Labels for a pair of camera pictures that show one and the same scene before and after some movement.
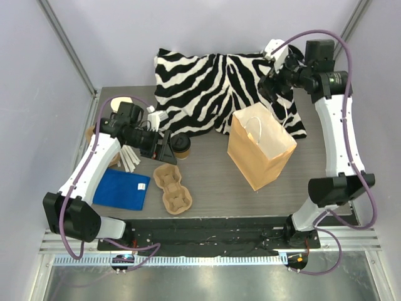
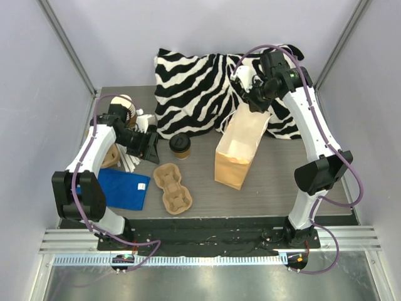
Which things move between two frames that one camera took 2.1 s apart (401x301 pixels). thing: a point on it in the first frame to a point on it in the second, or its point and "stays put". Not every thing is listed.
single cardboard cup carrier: (177, 199) stays put
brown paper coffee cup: (182, 155) stays put
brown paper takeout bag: (259, 145) to (242, 130)
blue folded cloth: (122, 189) stays put
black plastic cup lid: (180, 142) stays put
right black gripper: (272, 83) to (255, 102)
